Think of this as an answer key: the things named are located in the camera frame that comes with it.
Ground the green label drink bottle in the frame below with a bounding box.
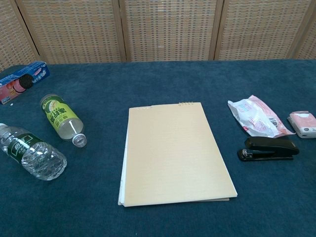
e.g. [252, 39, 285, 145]
[40, 93, 88, 149]

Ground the tan spiral notebook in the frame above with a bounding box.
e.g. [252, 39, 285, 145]
[118, 101, 238, 207]

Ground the woven folding screen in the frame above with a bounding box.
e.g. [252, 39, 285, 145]
[0, 0, 316, 73]

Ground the pink white tissue pack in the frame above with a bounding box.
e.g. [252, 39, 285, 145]
[287, 111, 316, 139]

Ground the blue cookie box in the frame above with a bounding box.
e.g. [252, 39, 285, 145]
[0, 61, 50, 106]

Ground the black stapler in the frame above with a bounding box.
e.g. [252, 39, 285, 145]
[237, 137, 300, 162]

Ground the crumpled pink white wrapper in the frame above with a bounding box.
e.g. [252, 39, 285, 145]
[227, 94, 297, 139]

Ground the clear water bottle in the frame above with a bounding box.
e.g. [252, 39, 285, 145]
[0, 122, 68, 181]

